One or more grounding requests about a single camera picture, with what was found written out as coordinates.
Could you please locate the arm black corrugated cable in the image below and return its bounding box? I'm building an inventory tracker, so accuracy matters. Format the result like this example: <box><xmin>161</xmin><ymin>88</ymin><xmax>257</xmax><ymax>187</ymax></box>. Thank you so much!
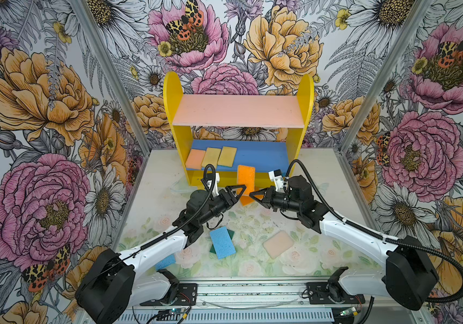
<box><xmin>89</xmin><ymin>163</ymin><xmax>217</xmax><ymax>284</ymax></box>
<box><xmin>285</xmin><ymin>158</ymin><xmax>463</xmax><ymax>304</ymax></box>

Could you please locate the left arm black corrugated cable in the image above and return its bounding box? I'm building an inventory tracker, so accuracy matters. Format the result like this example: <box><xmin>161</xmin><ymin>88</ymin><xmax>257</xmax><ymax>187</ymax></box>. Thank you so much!
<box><xmin>89</xmin><ymin>163</ymin><xmax>217</xmax><ymax>284</ymax></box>

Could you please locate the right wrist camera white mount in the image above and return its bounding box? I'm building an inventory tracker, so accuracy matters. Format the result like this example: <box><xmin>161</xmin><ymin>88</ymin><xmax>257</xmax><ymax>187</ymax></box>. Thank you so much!
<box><xmin>268</xmin><ymin>170</ymin><xmax>288</xmax><ymax>193</ymax></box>

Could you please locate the aluminium corner post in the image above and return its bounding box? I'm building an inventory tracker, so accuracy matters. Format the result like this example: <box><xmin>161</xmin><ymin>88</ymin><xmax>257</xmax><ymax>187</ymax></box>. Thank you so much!
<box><xmin>71</xmin><ymin>1</ymin><xmax>151</xmax><ymax>158</ymax></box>
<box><xmin>338</xmin><ymin>0</ymin><xmax>431</xmax><ymax>153</ymax></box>

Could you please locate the aluminium front rail frame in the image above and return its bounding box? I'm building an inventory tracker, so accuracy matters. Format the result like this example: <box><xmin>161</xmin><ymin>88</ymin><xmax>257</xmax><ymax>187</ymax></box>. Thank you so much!
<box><xmin>114</xmin><ymin>278</ymin><xmax>435</xmax><ymax>323</ymax></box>

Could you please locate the orange sponge front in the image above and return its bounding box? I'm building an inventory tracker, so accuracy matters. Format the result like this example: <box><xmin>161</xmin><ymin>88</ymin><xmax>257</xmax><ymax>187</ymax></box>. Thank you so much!
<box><xmin>237</xmin><ymin>166</ymin><xmax>256</xmax><ymax>206</ymax></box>

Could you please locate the green scouring pad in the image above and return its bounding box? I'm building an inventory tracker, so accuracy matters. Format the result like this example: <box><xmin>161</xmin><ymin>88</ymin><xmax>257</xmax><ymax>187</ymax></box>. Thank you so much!
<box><xmin>209</xmin><ymin>228</ymin><xmax>236</xmax><ymax>255</ymax></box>

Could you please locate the left aluminium corner post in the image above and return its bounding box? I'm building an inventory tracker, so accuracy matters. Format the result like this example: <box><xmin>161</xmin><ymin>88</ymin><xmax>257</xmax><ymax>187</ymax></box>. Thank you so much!
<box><xmin>71</xmin><ymin>1</ymin><xmax>151</xmax><ymax>158</ymax></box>

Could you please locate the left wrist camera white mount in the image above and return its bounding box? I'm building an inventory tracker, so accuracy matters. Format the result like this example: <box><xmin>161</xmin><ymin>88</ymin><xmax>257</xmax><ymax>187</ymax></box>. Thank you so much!
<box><xmin>207</xmin><ymin>173</ymin><xmax>220</xmax><ymax>195</ymax></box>

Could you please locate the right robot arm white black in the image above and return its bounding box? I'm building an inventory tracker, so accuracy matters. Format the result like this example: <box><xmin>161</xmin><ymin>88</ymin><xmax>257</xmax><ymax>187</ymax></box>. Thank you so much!
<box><xmin>249</xmin><ymin>175</ymin><xmax>438</xmax><ymax>311</ymax></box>

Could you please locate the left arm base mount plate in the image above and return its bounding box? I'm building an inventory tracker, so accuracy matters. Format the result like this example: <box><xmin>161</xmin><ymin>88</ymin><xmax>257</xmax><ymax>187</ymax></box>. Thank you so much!
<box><xmin>140</xmin><ymin>283</ymin><xmax>198</xmax><ymax>306</ymax></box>

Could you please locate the yellow sponge with green back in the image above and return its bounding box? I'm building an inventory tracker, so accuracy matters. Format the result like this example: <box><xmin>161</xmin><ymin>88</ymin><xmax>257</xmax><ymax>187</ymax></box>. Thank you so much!
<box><xmin>202</xmin><ymin>147</ymin><xmax>221</xmax><ymax>169</ymax></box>

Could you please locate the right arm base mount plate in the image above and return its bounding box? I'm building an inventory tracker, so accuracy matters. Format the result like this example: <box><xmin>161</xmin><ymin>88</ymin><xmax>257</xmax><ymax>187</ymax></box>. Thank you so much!
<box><xmin>301</xmin><ymin>282</ymin><xmax>365</xmax><ymax>305</ymax></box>

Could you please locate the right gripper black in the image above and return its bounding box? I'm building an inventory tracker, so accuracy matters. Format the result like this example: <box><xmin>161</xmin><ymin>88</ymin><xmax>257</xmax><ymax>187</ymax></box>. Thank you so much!
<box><xmin>249</xmin><ymin>185</ymin><xmax>302</xmax><ymax>213</ymax></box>

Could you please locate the pale pink sponge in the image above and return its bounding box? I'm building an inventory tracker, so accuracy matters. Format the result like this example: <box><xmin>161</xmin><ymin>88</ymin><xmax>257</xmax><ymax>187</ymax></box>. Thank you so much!
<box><xmin>262</xmin><ymin>231</ymin><xmax>294</xmax><ymax>259</ymax></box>

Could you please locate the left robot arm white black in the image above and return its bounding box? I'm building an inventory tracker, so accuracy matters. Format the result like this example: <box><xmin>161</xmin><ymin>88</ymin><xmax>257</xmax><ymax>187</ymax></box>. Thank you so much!
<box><xmin>75</xmin><ymin>185</ymin><xmax>246</xmax><ymax>323</ymax></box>

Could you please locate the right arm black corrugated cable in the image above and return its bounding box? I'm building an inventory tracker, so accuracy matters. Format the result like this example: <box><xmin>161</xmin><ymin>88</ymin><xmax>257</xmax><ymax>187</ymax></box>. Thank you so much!
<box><xmin>285</xmin><ymin>158</ymin><xmax>463</xmax><ymax>304</ymax></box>

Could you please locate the large yellow sponge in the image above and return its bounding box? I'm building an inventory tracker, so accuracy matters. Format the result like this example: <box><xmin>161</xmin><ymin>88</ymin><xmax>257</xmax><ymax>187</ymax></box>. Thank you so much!
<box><xmin>218</xmin><ymin>147</ymin><xmax>237</xmax><ymax>167</ymax></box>

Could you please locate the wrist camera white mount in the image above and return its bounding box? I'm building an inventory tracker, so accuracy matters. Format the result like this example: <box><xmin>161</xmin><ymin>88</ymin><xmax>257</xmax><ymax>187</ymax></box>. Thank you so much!
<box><xmin>207</xmin><ymin>173</ymin><xmax>220</xmax><ymax>195</ymax></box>
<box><xmin>268</xmin><ymin>170</ymin><xmax>288</xmax><ymax>193</ymax></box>

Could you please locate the pink orange sponge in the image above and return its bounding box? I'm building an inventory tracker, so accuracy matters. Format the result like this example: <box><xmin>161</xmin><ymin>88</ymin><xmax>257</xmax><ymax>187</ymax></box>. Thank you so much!
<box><xmin>185</xmin><ymin>149</ymin><xmax>206</xmax><ymax>170</ymax></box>

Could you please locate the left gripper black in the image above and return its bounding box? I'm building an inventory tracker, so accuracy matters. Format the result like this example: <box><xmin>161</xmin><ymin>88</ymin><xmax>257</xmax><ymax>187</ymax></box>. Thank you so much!
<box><xmin>199</xmin><ymin>184</ymin><xmax>247</xmax><ymax>224</ymax></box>

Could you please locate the yellow wooden two-tier shelf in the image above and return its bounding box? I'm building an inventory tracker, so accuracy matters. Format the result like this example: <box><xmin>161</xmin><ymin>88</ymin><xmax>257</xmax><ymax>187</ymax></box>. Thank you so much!
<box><xmin>163</xmin><ymin>72</ymin><xmax>315</xmax><ymax>188</ymax></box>

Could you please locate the right aluminium corner post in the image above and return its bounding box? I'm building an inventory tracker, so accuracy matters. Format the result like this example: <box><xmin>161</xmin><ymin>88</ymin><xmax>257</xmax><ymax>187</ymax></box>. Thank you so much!
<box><xmin>338</xmin><ymin>0</ymin><xmax>431</xmax><ymax>153</ymax></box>

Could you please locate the blue cellulose sponge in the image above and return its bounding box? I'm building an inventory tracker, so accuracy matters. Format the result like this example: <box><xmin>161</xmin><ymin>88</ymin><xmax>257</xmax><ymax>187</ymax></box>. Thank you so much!
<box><xmin>208</xmin><ymin>226</ymin><xmax>237</xmax><ymax>261</ymax></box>

